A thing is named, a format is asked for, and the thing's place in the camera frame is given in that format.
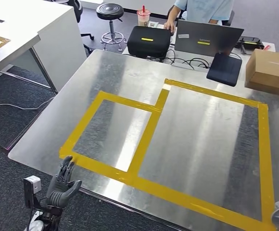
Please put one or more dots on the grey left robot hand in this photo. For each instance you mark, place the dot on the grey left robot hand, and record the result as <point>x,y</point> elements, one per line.
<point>59,194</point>

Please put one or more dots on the person's right hand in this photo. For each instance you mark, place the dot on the person's right hand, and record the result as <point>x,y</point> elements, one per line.
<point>170,25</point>

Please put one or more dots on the person's right forearm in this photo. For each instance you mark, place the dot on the person's right forearm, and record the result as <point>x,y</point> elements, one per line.
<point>174,13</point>

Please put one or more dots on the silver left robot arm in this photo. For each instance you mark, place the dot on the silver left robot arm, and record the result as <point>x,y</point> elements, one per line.
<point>37,226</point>

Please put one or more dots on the stainless steel workbench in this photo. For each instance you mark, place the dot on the stainless steel workbench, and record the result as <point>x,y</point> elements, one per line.
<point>69,111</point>

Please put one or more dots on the black carrying case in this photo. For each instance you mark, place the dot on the black carrying case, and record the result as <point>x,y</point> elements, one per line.
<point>148,43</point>

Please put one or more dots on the drink cup with red straw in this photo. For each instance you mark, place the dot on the drink cup with red straw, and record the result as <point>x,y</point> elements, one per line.
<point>143,17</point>

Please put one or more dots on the grey laptop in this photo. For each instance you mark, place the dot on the grey laptop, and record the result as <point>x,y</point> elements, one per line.
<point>206,38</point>

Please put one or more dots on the person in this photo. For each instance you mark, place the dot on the person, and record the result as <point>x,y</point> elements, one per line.
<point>206,9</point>

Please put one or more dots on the black round stool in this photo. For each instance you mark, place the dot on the black round stool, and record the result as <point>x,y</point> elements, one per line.
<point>109,11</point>

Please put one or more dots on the dark flat box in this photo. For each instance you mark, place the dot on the dark flat box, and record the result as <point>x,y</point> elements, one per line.
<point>225,70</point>

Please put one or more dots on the black router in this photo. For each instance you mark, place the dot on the black router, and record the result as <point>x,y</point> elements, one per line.
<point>249,43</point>

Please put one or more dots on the black office chair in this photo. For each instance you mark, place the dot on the black office chair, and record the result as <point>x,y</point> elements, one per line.
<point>78,12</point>

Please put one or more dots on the brown cardboard box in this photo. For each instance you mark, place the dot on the brown cardboard box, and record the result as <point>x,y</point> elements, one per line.
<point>269,70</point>

